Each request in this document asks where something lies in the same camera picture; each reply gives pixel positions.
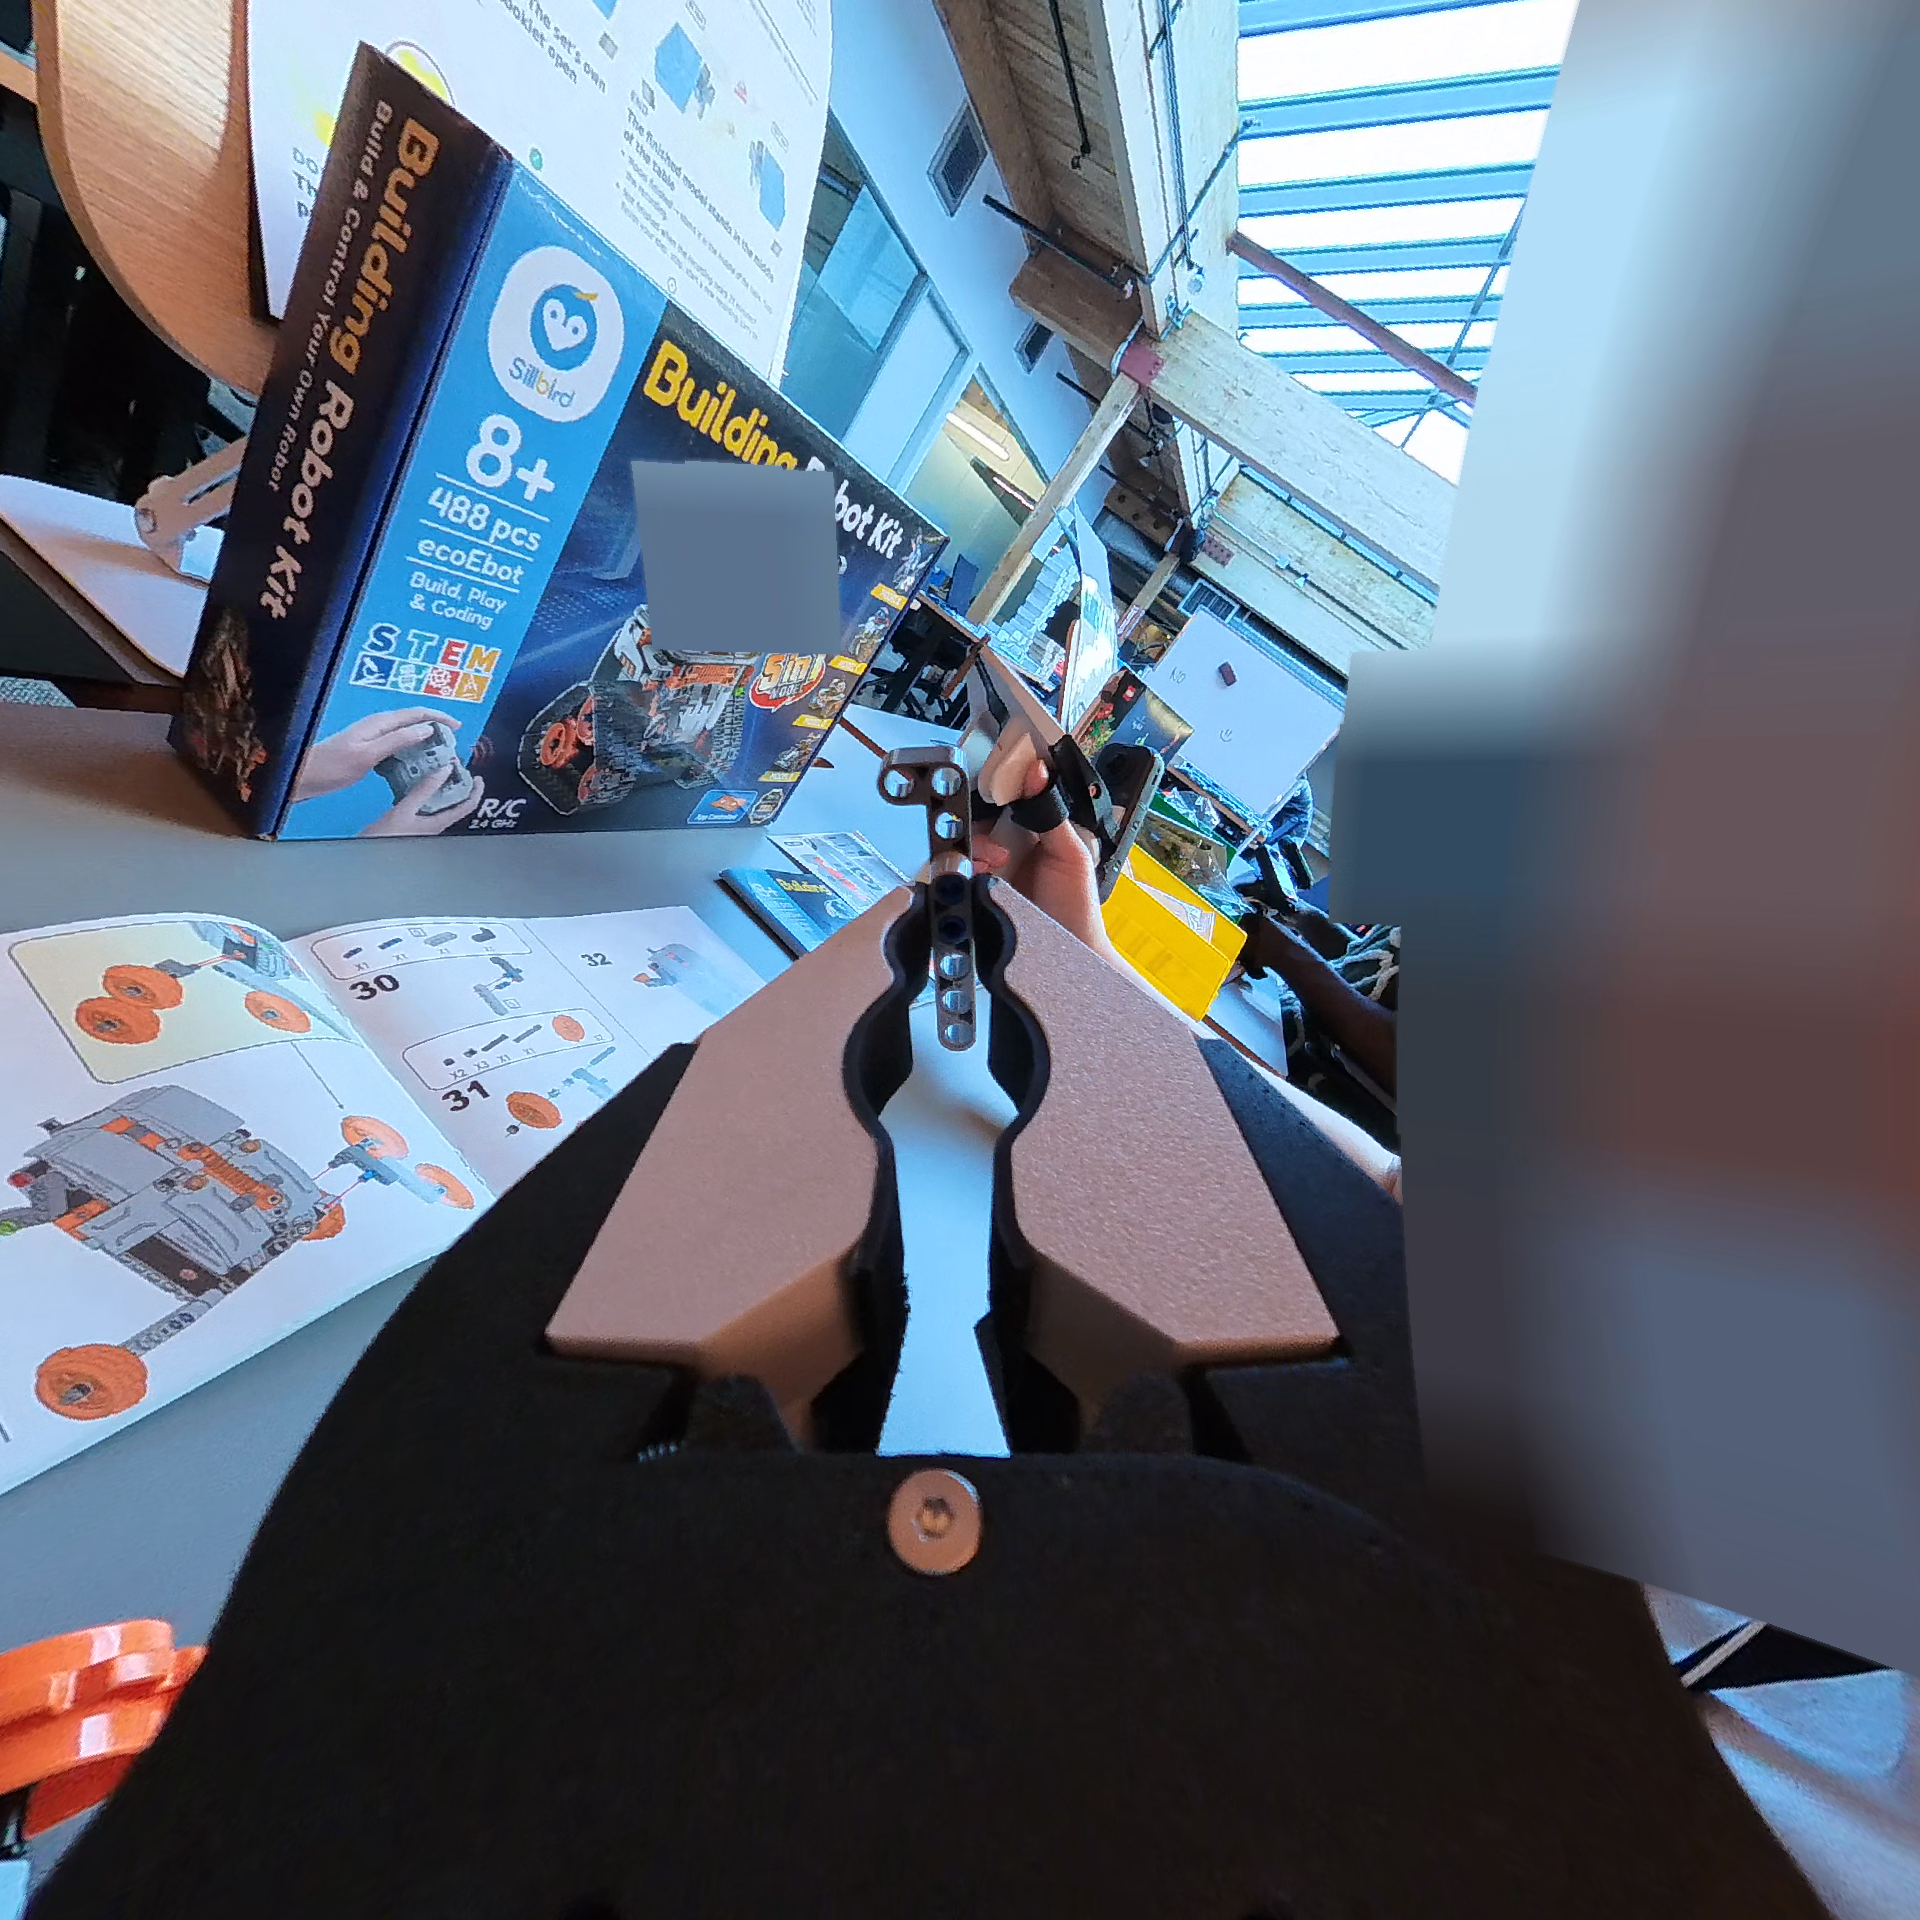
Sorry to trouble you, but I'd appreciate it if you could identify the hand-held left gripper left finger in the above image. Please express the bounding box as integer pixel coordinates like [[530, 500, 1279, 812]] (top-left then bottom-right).
[[545, 884, 921, 1449]]

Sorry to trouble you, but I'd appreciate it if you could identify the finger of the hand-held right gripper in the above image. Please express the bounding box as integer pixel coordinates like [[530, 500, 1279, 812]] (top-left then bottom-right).
[[960, 660, 1073, 768]]

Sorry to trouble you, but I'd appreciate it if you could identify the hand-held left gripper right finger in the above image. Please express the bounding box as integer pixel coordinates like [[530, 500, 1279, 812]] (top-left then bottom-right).
[[970, 879, 1342, 1453]]

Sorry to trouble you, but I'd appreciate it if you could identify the grey angled building beam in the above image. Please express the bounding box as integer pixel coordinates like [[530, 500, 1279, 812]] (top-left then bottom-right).
[[880, 751, 984, 1049]]

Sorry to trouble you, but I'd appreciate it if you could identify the person's right forearm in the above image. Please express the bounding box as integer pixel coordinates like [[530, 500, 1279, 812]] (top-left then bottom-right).
[[1274, 1079, 1404, 1202]]

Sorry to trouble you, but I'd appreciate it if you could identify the grey desk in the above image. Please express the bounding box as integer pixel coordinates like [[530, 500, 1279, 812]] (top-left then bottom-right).
[[0, 698, 1290, 1877]]

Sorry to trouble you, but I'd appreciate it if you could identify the person's right hand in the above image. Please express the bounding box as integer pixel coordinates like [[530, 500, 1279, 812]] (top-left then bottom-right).
[[976, 747, 1116, 964]]

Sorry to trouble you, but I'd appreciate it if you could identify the dark toy set box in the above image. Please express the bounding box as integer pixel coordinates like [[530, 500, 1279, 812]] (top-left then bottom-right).
[[1071, 660, 1193, 783]]

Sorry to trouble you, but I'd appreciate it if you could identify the black table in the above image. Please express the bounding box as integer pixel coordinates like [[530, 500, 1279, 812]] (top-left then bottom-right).
[[862, 585, 998, 722]]

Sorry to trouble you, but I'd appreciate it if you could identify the yellow plastic bin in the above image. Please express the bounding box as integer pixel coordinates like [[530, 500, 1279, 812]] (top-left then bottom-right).
[[1102, 848, 1250, 1021]]

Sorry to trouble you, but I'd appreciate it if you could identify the white printed standing sign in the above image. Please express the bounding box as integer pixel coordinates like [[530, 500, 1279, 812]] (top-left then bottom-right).
[[1048, 503, 1124, 722]]

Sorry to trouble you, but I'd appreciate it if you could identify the white board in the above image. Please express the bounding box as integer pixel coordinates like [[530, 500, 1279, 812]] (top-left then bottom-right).
[[1148, 609, 1343, 819]]

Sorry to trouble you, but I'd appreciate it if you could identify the small printed leaflet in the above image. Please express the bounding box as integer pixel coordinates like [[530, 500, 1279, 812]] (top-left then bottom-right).
[[766, 829, 917, 903]]

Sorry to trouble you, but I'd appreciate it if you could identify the small blue booklet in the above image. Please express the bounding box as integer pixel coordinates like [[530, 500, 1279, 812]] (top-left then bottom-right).
[[719, 861, 874, 960]]

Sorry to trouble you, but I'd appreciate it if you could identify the open instruction booklet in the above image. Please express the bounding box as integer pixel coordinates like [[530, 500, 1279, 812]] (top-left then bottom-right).
[[0, 912, 767, 1500]]

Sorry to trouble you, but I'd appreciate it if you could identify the blue robot kit box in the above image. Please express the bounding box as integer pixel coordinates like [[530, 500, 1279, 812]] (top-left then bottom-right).
[[167, 42, 951, 842]]

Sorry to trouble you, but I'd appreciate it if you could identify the white instruction poster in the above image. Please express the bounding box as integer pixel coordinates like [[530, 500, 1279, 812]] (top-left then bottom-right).
[[247, 0, 834, 384]]

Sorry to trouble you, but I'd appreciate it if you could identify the orange toy wheel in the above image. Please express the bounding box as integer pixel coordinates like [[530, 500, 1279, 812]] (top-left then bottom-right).
[[0, 1621, 204, 1795]]

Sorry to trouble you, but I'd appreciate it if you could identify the white stand base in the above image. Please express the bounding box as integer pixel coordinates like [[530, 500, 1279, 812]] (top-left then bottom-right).
[[0, 435, 249, 692]]

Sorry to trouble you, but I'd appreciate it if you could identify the person's white shirt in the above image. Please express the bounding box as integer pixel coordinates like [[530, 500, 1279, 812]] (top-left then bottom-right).
[[1640, 1583, 1920, 1920]]

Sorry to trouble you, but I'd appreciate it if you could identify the curved wooden board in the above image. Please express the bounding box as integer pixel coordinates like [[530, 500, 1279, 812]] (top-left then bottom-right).
[[31, 0, 325, 401]]

